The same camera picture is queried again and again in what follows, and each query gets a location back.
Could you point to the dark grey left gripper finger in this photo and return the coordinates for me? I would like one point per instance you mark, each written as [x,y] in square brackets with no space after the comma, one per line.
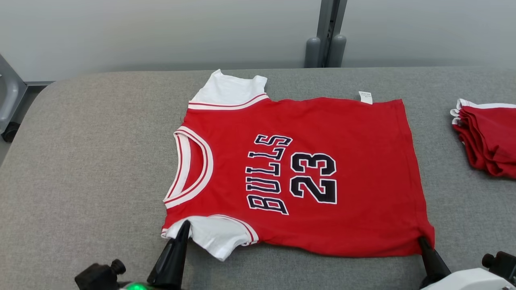
[173,257]

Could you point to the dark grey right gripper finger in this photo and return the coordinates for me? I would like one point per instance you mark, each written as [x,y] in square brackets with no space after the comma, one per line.
[433,266]

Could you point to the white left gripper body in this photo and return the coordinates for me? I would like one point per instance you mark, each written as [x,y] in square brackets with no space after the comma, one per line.
[137,286]

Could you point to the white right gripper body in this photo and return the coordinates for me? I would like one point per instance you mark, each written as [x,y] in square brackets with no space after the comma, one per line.
[471,282]

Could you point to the red Bulls jersey white sleeves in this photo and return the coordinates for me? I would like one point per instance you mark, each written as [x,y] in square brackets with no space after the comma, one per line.
[354,201]

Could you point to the red shorts with white stripe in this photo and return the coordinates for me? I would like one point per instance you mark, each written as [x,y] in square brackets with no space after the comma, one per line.
[492,137]

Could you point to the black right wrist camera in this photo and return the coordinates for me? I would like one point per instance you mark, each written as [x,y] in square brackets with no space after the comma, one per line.
[502,266]

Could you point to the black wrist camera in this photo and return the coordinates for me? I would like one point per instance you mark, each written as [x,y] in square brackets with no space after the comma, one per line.
[502,266]
[96,278]

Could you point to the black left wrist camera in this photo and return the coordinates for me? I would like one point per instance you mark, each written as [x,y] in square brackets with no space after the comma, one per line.
[96,278]

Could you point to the grey curved wheeled frame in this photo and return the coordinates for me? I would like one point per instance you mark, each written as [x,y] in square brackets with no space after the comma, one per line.
[10,96]

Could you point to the grey aluminium partition post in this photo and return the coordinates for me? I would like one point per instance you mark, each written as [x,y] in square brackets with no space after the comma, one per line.
[326,36]

